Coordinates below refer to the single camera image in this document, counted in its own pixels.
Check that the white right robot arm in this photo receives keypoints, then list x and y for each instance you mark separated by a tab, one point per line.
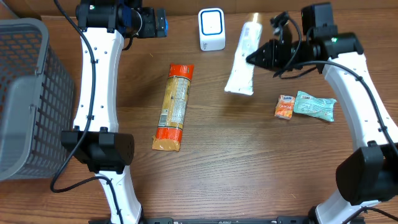
368	176

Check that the teal wipes packet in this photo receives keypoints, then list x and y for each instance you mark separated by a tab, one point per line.
315	107

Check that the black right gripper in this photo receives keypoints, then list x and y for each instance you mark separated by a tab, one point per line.
271	48

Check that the white barcode scanner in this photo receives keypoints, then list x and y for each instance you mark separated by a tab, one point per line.
211	29

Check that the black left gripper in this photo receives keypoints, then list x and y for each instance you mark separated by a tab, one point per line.
153	30

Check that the red spaghetti packet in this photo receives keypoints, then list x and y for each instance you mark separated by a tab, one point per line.
170	126

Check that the grey plastic basket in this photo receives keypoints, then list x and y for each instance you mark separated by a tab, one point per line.
37	98

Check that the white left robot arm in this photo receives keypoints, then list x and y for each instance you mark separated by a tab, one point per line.
95	140

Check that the white tube gold cap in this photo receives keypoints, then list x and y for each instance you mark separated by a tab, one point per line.
241	77

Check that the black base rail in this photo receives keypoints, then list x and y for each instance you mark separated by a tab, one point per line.
278	220

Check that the orange tissue packet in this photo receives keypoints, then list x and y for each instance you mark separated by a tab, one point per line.
285	106

